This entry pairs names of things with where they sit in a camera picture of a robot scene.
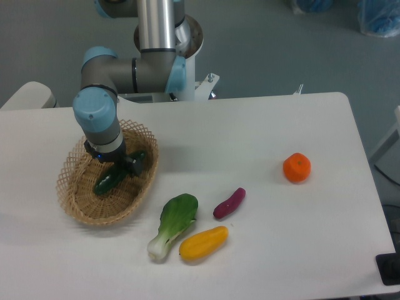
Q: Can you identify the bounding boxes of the woven wicker basket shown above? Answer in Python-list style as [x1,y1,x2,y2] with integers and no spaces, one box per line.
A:
[56,120,159,226]

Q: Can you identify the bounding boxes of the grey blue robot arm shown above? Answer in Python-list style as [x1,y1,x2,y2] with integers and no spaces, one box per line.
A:
[72,1,186,176]

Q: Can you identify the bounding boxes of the blue plastic bag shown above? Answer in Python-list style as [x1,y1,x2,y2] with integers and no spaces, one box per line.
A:
[289,0,333,14]
[357,0,399,38]

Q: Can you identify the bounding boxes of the black device at edge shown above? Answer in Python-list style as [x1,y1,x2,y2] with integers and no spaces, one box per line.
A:
[376,253,399,286]

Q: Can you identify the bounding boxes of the orange tangerine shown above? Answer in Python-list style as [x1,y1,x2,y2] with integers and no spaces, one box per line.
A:
[282,152,311,183]

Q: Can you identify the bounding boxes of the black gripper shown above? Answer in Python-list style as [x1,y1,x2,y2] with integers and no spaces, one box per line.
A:
[84,140,144,177]

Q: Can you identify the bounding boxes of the purple sweet potato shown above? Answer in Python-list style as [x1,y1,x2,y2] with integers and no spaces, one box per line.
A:
[213,187,246,219]

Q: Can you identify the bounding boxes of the green bok choy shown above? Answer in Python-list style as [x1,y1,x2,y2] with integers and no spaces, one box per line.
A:
[147,193,198,261]

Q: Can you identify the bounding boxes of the green cucumber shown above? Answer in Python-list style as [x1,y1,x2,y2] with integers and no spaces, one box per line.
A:
[93,150,147,195]

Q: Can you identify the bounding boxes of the white chair back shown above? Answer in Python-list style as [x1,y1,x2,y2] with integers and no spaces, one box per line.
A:
[1,81,60,111]

